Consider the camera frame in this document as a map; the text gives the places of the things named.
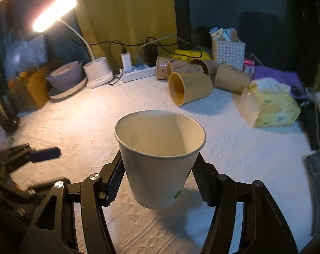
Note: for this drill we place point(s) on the white charger plug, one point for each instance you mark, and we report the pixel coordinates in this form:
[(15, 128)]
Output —
[(127, 63)]

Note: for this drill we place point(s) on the printed brown paper cup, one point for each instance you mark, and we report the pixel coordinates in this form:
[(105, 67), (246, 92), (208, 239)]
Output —
[(182, 67)]

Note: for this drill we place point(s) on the cardboard box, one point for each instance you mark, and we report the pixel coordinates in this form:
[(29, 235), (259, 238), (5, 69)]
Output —
[(29, 91)]

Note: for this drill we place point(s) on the white plastic basket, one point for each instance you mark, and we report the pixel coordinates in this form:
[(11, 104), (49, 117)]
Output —
[(228, 52)]

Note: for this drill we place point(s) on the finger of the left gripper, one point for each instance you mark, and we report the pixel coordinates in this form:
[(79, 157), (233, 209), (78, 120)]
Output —
[(36, 156)]

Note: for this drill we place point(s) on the yellow bag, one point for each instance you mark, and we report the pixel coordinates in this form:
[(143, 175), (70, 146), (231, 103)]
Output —
[(187, 55)]

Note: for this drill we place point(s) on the pink small box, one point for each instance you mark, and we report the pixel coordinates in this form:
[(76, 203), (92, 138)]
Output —
[(249, 67)]

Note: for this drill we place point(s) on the leftmost brown paper cup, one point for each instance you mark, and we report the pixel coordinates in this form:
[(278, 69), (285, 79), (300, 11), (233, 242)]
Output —
[(161, 67)]

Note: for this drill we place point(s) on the yellow curtain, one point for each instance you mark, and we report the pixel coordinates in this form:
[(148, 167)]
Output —
[(113, 24)]

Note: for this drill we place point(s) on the white desk lamp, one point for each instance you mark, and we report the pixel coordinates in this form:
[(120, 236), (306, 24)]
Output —
[(96, 70)]

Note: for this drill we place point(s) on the white paper cup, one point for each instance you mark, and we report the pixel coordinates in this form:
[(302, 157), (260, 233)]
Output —
[(158, 149)]

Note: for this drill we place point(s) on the white power strip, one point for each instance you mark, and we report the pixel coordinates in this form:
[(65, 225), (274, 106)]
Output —
[(141, 72)]

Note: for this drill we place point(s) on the front brown paper cup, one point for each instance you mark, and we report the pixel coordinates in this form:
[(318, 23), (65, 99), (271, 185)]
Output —
[(189, 87)]

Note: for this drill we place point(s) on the purple cloth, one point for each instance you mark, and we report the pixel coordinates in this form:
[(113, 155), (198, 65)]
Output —
[(284, 77)]

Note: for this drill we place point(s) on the back brown paper cup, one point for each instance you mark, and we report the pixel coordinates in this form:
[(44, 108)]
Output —
[(210, 67)]

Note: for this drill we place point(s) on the grey purple bowl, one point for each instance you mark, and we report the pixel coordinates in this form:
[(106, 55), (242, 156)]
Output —
[(66, 76)]

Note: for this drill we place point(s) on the white round plate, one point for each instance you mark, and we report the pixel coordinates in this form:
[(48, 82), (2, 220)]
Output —
[(58, 95)]

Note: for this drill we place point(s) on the right brown paper cup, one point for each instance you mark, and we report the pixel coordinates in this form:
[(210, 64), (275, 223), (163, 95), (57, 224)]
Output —
[(231, 79)]

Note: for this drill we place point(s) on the black power adapter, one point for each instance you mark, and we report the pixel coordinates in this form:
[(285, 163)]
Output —
[(151, 55)]

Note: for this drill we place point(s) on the yellow tissue box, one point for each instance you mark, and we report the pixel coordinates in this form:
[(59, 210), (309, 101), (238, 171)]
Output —
[(268, 103)]

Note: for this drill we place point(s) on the clear plastic bag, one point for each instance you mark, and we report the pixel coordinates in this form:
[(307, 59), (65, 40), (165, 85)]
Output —
[(21, 55)]

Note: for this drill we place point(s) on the phone in clear case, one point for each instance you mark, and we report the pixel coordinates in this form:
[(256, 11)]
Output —
[(312, 167)]

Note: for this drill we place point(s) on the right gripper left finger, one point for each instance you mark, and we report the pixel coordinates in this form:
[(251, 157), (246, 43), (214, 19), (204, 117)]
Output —
[(53, 227)]

